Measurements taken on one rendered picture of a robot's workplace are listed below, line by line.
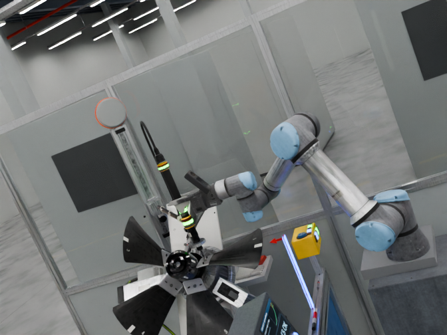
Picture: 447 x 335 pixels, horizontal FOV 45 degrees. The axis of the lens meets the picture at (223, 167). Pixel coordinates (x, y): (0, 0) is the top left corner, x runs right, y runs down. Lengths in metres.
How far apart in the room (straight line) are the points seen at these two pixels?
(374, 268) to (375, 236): 0.22
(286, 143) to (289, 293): 1.42
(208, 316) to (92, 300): 1.40
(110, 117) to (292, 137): 1.27
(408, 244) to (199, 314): 0.83
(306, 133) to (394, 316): 0.70
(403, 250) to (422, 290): 0.14
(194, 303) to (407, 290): 0.81
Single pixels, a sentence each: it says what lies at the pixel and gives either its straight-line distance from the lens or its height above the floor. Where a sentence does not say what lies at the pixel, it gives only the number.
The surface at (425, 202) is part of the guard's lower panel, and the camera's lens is 2.83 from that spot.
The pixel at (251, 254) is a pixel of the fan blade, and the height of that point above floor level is 1.17.
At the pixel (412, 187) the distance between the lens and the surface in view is 2.80.
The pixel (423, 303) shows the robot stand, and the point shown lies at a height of 0.91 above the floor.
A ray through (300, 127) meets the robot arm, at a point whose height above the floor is 1.60.
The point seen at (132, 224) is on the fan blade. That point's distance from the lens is 2.41.
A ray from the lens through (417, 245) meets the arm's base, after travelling 1.97.
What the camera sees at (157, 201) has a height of 1.38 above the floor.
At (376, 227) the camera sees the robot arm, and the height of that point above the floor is 1.24.
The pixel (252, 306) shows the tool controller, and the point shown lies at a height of 1.25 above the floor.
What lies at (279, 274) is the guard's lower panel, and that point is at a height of 0.72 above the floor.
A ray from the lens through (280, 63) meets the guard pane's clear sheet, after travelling 2.68.
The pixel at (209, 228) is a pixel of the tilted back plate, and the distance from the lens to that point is 2.52.
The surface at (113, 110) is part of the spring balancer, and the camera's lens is 2.80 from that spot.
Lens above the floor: 1.90
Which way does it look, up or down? 10 degrees down
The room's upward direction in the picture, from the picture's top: 23 degrees counter-clockwise
